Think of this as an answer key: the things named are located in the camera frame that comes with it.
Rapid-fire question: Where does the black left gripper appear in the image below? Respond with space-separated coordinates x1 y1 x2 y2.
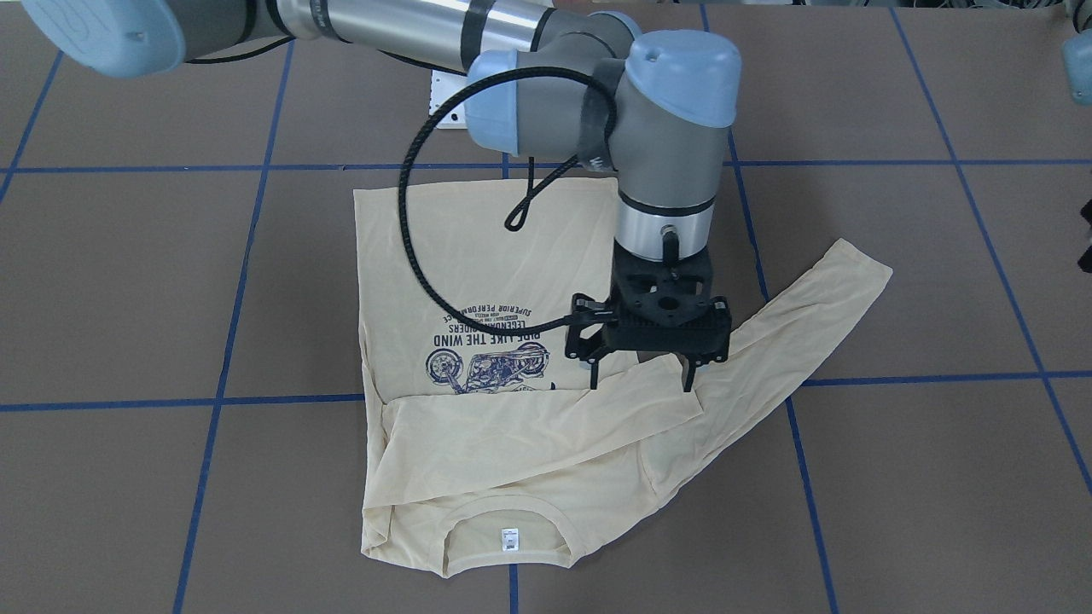
1077 200 1092 273

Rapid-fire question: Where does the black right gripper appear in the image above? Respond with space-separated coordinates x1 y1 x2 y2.
565 247 732 392

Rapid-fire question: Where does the cream long-sleeve printed shirt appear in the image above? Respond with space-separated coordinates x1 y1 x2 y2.
354 188 892 576

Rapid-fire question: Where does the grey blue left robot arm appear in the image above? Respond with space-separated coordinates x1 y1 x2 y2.
1063 29 1091 107

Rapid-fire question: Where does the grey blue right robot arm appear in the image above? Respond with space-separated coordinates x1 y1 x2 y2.
24 1 741 390

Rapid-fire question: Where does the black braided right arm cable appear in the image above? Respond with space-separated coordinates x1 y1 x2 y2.
397 67 619 336

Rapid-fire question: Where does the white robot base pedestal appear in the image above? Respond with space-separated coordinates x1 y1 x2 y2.
428 70 468 130

